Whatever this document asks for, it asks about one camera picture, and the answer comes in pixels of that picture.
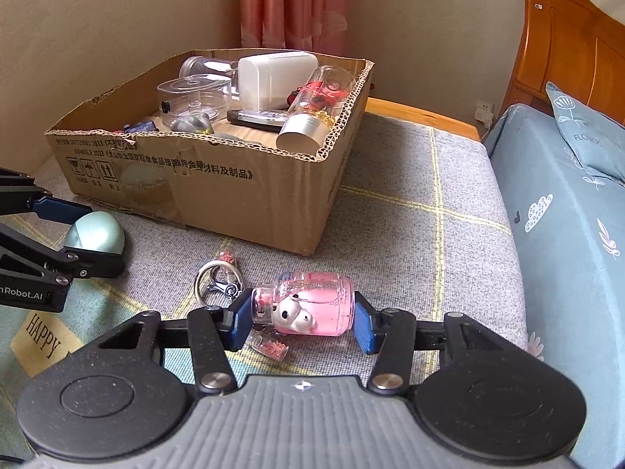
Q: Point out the wooden headboard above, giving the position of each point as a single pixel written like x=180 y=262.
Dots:
x=575 y=45

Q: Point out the white plastic container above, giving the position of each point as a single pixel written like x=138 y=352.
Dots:
x=265 y=81

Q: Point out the clear plastic jar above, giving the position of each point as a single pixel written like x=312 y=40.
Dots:
x=208 y=65

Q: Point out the blue red toy car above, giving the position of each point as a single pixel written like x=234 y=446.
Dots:
x=144 y=126

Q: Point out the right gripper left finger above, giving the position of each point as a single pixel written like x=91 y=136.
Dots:
x=212 y=331

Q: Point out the mint green egg case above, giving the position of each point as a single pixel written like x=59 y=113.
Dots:
x=97 y=231

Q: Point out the pink curtain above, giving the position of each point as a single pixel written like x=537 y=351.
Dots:
x=310 y=25

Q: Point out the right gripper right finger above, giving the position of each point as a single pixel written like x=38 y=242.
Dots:
x=389 y=335

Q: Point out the white wall plug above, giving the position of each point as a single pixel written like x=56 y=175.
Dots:
x=484 y=113

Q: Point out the clear square lidded container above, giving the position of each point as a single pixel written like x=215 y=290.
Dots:
x=195 y=95

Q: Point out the blue bed sheet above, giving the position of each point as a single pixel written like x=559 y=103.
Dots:
x=568 y=226

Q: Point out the pink pig keychain bottle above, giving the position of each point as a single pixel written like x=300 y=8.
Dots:
x=319 y=304

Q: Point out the blue patterned pillow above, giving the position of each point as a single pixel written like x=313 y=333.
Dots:
x=596 y=140

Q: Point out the grey monster toy figure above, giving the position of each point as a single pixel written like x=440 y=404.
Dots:
x=195 y=123

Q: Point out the bottle of golden capsules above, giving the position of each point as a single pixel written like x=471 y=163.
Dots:
x=307 y=126

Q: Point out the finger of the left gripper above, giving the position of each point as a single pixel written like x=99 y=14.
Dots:
x=21 y=254
x=20 y=194

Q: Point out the brown cardboard box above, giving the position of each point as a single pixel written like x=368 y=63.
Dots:
x=235 y=182

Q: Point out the red toy fire truck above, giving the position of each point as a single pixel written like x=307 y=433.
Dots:
x=320 y=94

